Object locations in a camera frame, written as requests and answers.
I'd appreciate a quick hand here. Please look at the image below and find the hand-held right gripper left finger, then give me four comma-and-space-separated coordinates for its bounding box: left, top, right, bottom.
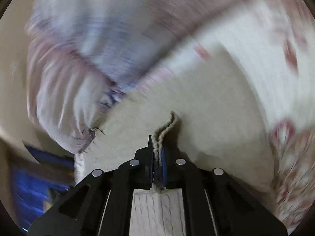
27, 135, 159, 236

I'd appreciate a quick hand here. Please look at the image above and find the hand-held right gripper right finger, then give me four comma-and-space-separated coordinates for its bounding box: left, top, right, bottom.
160, 143, 288, 236

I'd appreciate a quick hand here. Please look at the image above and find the beige cable-knit sweater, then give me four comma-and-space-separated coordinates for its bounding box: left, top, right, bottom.
74, 54, 277, 236

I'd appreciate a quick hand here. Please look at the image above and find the pink lavender-print pillow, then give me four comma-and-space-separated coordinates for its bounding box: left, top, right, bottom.
26, 37, 123, 156

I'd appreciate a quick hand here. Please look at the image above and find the blue object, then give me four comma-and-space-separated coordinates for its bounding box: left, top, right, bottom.
10, 145, 77, 230

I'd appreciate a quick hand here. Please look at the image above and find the pale blue lavender-print pillow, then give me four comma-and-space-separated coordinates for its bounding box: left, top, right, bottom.
30, 0, 249, 90

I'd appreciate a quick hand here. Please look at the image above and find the white red floral bed sheet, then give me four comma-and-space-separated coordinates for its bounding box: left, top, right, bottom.
138, 0, 313, 231

